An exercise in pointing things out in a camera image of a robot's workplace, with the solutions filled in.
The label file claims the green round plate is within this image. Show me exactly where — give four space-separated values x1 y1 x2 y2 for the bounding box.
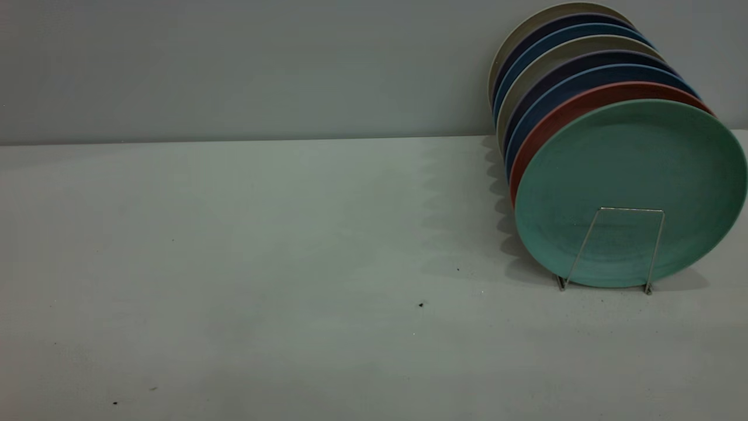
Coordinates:
514 98 747 289

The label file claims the pink round plate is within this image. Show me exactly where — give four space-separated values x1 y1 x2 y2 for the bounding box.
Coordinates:
508 82 715 209

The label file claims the dark purple round plate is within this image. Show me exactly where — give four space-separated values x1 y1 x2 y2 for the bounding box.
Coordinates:
501 49 681 156
491 13 638 109

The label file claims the beige round plate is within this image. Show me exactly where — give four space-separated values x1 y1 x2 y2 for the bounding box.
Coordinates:
496 34 667 154
487 2 635 106

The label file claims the teal blue round plate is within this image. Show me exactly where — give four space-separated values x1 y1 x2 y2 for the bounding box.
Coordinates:
493 22 654 126

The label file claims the metal wire plate rack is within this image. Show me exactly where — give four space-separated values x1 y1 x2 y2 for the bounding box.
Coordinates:
555 206 667 295

